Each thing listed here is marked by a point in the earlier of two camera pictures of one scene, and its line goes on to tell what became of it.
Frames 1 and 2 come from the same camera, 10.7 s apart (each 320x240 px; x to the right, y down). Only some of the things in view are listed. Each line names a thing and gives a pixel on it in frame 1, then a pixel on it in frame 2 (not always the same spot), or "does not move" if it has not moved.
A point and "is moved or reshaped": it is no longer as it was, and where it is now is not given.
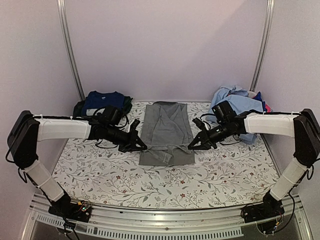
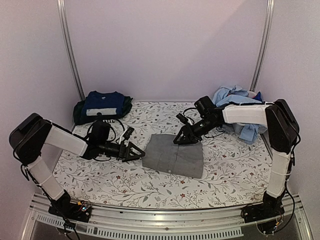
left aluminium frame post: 62,25 does not move
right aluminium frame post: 269,12 does not move
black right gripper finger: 198,138 -> 181,136
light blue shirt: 239,99 does not move
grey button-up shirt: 165,130 is moved or reshaped
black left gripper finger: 139,141 -> 135,152
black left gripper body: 123,140 -> 122,156
